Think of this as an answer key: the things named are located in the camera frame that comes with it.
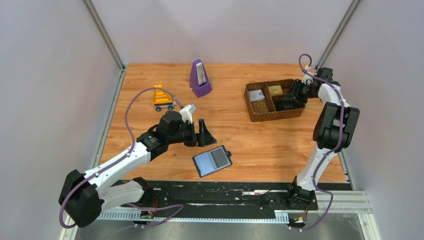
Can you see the blue leather card holder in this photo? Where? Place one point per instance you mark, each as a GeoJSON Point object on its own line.
{"type": "Point", "coordinates": [211, 161]}

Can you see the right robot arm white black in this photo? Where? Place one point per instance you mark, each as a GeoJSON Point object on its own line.
{"type": "Point", "coordinates": [333, 131]}

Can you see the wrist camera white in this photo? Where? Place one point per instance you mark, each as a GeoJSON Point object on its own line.
{"type": "Point", "coordinates": [187, 113]}
{"type": "Point", "coordinates": [307, 78]}

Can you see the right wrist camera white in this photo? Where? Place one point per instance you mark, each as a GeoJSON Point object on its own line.
{"type": "Point", "coordinates": [307, 78]}

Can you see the gold card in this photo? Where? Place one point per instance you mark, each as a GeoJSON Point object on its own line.
{"type": "Point", "coordinates": [275, 90]}

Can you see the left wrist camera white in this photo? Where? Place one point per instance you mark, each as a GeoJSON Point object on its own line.
{"type": "Point", "coordinates": [187, 113]}

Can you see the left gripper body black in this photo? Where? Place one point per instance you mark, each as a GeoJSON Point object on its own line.
{"type": "Point", "coordinates": [188, 134]}

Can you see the dark silver card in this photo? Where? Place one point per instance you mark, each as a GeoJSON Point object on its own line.
{"type": "Point", "coordinates": [280, 106]}

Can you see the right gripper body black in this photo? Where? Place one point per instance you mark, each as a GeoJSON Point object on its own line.
{"type": "Point", "coordinates": [306, 90]}

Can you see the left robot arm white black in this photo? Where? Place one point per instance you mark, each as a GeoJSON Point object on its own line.
{"type": "Point", "coordinates": [85, 195]}

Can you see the brown wicker divided basket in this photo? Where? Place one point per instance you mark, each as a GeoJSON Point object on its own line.
{"type": "Point", "coordinates": [264, 110]}

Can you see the yellow toy on wheels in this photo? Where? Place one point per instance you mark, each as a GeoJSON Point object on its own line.
{"type": "Point", "coordinates": [162, 100]}

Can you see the purple metronome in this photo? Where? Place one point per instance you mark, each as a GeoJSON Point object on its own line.
{"type": "Point", "coordinates": [198, 81]}

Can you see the white silver card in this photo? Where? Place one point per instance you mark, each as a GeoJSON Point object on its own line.
{"type": "Point", "coordinates": [255, 95]}

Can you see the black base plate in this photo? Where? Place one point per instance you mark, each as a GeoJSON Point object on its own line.
{"type": "Point", "coordinates": [221, 199]}

